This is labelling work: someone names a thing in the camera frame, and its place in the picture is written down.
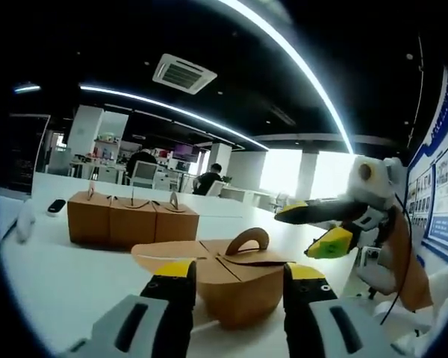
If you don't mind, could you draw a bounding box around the brown paper box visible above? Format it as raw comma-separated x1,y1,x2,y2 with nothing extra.
153,192,200,243
109,188,158,251
67,181,113,245
130,227,296,330

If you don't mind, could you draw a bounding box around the colourful display shelf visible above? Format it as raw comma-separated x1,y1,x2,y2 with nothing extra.
93,132,120,161

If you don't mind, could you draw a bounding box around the ceiling air conditioner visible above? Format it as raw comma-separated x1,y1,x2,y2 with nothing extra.
152,53,218,95

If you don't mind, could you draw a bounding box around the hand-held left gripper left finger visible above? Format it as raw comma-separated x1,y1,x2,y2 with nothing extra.
61,260,198,358

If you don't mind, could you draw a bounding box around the purple screen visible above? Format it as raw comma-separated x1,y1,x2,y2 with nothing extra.
173,144,201,162

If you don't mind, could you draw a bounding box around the wall poster board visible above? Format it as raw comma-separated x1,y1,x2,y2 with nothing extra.
406,66,448,258

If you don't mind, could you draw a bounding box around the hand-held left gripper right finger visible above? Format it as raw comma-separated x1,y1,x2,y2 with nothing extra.
282,262,404,358

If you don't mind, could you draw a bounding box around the black computer mouse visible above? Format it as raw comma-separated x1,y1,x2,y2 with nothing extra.
46,199,67,217

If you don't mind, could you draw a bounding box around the white lumpy object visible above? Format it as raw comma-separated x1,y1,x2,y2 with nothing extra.
16,198,37,244

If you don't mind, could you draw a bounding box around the white office chair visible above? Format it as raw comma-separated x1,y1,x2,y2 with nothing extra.
207,180,227,198
130,160,158,189

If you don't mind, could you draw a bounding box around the curved ceiling light strip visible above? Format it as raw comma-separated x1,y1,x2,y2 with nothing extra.
80,84,270,151

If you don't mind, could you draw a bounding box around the black cable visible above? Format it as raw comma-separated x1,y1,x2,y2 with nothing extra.
379,192,414,326

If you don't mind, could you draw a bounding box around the long ceiling light strip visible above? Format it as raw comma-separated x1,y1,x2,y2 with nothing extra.
218,0,355,154

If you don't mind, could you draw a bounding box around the white armchair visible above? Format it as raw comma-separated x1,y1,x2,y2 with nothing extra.
356,244,400,299

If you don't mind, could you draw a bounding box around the silver laptop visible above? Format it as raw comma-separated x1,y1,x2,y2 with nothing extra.
0,113,52,239

